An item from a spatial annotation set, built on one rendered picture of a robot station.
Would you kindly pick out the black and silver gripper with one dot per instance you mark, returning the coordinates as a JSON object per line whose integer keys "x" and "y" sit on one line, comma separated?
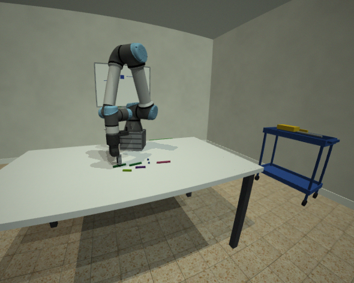
{"x": 112, "y": 139}

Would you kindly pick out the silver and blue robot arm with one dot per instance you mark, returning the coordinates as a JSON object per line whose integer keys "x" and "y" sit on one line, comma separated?
{"x": 135, "y": 56}

